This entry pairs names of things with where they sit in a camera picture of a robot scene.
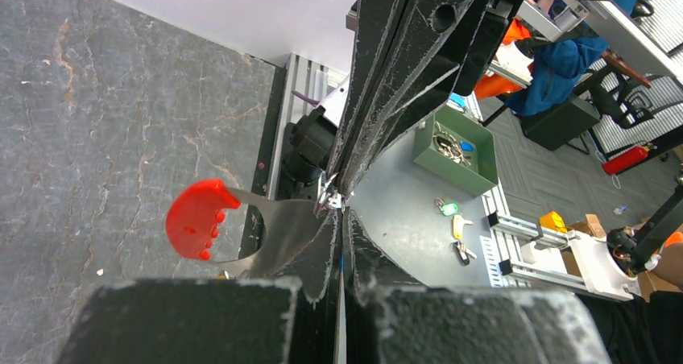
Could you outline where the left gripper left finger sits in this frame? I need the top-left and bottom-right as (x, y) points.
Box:
(255, 209), (342, 363)

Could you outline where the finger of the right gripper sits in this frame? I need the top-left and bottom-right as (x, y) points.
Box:
(341, 0), (524, 196)
(328, 0), (409, 188)

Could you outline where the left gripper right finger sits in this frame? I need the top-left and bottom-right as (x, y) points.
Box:
(342, 209), (424, 363)

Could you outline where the metal key holder red handle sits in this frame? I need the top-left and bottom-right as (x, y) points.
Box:
(155, 182), (343, 285)

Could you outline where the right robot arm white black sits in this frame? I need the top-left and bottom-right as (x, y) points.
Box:
(279, 0), (524, 199)

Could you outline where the green bin with keys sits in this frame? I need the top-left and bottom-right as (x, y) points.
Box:
(412, 106), (499, 196)

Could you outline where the person in blue jacket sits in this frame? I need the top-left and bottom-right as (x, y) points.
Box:
(474, 0), (637, 117)

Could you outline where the red fire extinguisher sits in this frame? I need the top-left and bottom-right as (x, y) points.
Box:
(602, 143), (656, 176)

